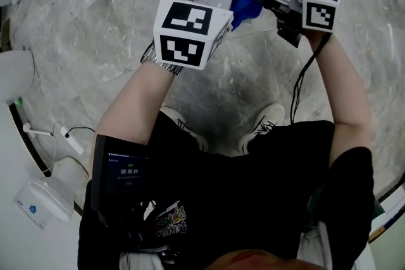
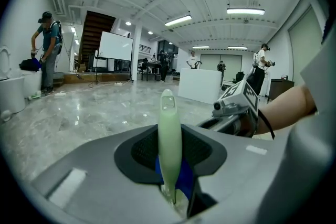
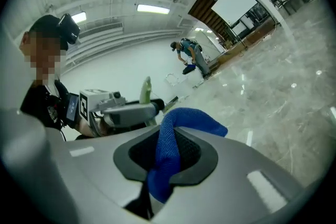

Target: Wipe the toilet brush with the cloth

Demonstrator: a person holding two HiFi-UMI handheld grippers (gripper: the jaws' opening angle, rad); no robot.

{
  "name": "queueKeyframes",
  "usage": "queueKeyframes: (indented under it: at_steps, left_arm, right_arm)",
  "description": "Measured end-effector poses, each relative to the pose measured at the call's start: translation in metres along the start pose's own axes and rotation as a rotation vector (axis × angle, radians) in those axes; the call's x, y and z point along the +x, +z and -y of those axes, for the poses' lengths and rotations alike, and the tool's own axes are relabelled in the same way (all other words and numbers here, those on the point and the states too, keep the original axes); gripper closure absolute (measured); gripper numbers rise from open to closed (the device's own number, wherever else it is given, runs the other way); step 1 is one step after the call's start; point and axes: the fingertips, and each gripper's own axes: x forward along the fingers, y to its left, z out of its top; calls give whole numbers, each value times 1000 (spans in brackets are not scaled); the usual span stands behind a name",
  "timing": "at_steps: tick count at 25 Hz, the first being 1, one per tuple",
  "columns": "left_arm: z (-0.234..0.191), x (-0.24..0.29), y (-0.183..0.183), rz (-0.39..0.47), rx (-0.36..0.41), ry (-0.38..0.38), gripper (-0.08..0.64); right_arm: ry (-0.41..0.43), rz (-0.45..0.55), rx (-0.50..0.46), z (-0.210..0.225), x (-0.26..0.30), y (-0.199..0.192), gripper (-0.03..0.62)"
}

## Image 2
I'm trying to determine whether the white toilet with open lid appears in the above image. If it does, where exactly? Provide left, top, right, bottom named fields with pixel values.
left=0, top=45, right=27, bottom=114

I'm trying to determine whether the black table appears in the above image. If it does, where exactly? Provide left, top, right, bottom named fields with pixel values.
left=141, top=61, right=162, bottom=82

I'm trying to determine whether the brown wooden staircase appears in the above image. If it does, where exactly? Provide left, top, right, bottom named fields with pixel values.
left=78, top=10, right=117, bottom=69

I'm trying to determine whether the person's right forearm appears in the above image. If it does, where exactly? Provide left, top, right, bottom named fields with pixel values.
left=254, top=84, right=318, bottom=136

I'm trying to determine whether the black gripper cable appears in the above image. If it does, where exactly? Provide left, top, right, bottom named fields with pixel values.
left=258, top=110, right=276, bottom=140

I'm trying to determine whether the dark brown cabinet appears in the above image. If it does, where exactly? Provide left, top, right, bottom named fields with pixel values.
left=267, top=79, right=295, bottom=102

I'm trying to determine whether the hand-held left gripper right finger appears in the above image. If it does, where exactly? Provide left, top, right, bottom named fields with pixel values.
left=181, top=124, right=279, bottom=218

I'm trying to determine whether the grey roller blind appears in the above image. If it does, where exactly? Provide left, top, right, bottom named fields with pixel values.
left=219, top=54, right=243, bottom=80
left=200, top=54, right=221, bottom=72
left=288, top=6, right=324, bottom=87

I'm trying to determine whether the small white round object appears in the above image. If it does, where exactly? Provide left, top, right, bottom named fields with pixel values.
left=0, top=110, right=13, bottom=123

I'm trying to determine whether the black bag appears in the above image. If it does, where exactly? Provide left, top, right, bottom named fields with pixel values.
left=19, top=58, right=40, bottom=72

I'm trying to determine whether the whiteboard on stand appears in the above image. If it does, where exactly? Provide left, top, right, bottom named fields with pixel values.
left=94, top=31, right=134, bottom=82

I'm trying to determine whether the white counter block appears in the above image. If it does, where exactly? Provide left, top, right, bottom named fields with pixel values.
left=177, top=68, right=223, bottom=105

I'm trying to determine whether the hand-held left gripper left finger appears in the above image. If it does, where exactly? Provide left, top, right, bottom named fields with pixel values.
left=31, top=125, right=185, bottom=224

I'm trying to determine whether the wooden floor platform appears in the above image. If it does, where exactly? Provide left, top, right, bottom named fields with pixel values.
left=53, top=71, right=132, bottom=85

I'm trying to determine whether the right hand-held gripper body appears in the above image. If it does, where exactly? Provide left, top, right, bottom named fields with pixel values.
left=198, top=79, right=259, bottom=137

